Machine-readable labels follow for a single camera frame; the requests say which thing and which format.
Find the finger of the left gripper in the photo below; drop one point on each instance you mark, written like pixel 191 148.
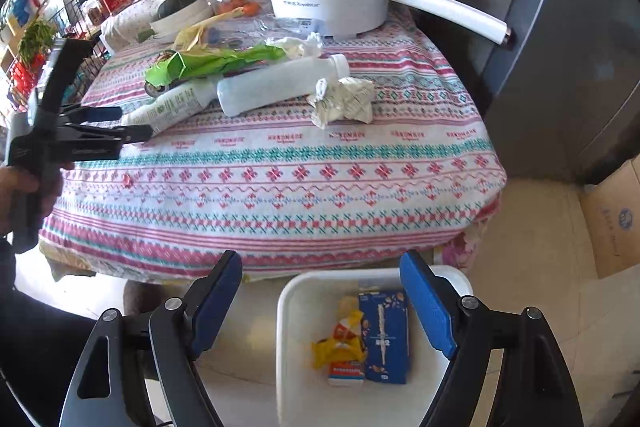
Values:
pixel 138 133
pixel 79 113

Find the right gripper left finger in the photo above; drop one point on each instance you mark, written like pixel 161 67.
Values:
pixel 189 325

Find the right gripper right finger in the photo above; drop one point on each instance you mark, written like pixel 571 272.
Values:
pixel 452 323

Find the blue cereal carton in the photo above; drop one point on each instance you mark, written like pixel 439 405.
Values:
pixel 385 335

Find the green snack bag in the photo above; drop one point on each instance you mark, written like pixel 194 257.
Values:
pixel 203 61

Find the yellow snack wrapper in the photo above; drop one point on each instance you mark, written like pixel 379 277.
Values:
pixel 344 345

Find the brown paper food bag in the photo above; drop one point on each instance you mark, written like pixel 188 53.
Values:
pixel 346 374

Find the white plastic trash bin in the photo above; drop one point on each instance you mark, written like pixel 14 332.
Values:
pixel 307 313

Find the person's left hand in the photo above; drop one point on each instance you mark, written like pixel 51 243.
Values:
pixel 15 181

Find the red drink can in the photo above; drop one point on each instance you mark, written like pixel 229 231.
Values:
pixel 155 89

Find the white green tube bottle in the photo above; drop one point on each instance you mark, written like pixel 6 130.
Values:
pixel 175 105

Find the green leafy plant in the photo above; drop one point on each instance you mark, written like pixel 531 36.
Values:
pixel 38 37

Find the beige snack pouch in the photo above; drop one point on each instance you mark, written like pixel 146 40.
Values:
pixel 190 36

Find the white bowl stack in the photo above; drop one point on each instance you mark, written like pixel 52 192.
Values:
pixel 193 13

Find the green kabocha squash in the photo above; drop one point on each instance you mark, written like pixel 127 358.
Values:
pixel 169 7

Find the patterned tablecloth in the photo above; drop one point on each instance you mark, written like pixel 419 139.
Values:
pixel 286 195

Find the crushed clear plastic bottle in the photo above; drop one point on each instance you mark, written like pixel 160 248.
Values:
pixel 270 26

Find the white tissue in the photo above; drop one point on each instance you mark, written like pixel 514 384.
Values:
pixel 295 47

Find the cardboard box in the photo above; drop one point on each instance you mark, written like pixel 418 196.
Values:
pixel 612 214

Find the crumpled white paper ball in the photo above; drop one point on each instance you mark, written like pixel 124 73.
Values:
pixel 346 98

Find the dark grey refrigerator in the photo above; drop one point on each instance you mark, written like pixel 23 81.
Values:
pixel 561 99

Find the black wire rack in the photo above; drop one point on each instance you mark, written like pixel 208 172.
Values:
pixel 68 20

